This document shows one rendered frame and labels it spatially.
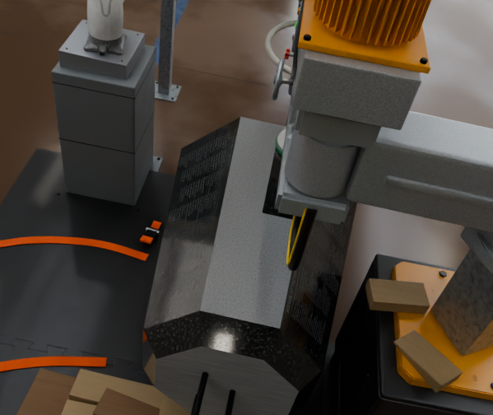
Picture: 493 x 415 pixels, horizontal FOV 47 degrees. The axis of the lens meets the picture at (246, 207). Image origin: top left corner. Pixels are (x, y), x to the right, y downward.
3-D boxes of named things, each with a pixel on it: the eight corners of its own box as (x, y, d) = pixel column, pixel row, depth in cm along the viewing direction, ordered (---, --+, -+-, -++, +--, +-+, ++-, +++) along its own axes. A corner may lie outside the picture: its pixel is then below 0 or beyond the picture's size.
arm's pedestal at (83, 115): (53, 198, 314) (35, 74, 257) (84, 142, 349) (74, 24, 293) (141, 215, 314) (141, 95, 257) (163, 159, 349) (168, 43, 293)
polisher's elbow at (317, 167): (351, 162, 166) (369, 108, 152) (347, 207, 153) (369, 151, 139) (287, 148, 167) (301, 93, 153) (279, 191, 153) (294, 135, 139)
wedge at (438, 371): (457, 379, 179) (463, 371, 175) (435, 394, 174) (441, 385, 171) (413, 330, 190) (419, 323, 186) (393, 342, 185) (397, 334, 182)
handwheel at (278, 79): (295, 113, 201) (304, 76, 190) (268, 107, 201) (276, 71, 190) (299, 90, 212) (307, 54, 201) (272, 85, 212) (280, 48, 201)
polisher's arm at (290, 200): (334, 252, 166) (386, 118, 131) (258, 236, 166) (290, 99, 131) (338, 109, 218) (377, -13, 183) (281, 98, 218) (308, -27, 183)
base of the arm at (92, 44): (81, 55, 259) (81, 44, 255) (89, 31, 275) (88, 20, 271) (122, 60, 262) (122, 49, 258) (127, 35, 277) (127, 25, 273)
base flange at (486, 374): (515, 290, 215) (522, 282, 211) (547, 412, 180) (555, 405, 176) (390, 265, 214) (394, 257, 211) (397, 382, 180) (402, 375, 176)
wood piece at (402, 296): (418, 291, 202) (423, 282, 199) (424, 314, 195) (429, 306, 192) (365, 286, 200) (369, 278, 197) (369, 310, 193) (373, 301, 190)
